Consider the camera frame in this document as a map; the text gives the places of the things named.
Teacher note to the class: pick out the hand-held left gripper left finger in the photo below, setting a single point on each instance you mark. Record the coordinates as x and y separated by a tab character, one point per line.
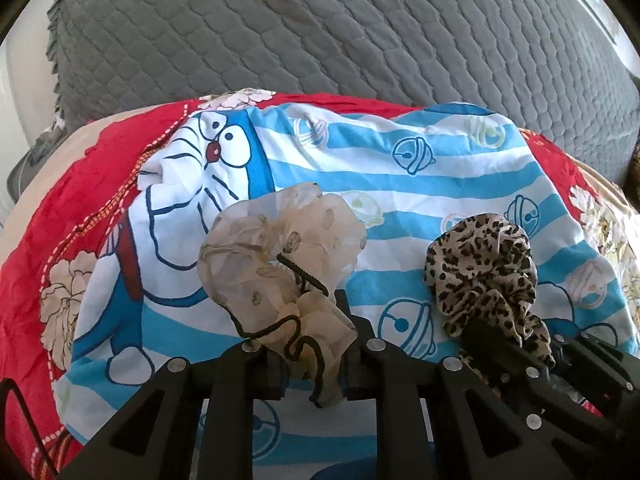
267	375

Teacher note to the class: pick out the beige sheer scrunchie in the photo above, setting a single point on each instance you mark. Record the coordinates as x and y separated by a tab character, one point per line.
250	265

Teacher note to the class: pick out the blue striped cartoon cloth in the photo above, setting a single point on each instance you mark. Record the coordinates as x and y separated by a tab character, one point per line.
350	160

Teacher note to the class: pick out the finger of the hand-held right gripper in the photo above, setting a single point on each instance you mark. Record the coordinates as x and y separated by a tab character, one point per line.
505	360
605	370

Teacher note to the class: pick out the red floral blanket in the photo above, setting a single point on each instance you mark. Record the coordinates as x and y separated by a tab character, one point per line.
75	200

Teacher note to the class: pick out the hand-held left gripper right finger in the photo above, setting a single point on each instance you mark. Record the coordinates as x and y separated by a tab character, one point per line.
350	360

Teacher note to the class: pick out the grey quilted headboard cover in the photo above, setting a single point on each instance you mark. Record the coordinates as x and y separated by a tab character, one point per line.
325	35

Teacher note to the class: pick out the leopard print scrunchie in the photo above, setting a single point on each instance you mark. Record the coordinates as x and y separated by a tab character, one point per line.
475	260

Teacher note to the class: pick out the grey nightstand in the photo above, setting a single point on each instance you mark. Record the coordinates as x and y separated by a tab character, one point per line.
30	160

